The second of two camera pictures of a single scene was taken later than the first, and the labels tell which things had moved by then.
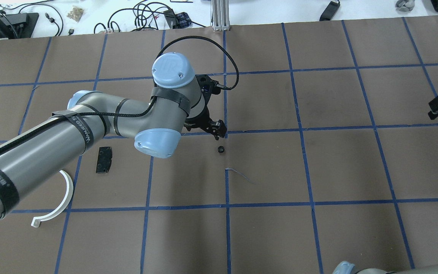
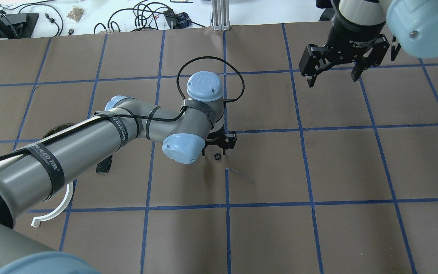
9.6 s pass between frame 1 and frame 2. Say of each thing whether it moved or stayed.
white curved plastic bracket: stayed
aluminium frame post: stayed
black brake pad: stayed
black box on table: stayed
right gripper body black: moved
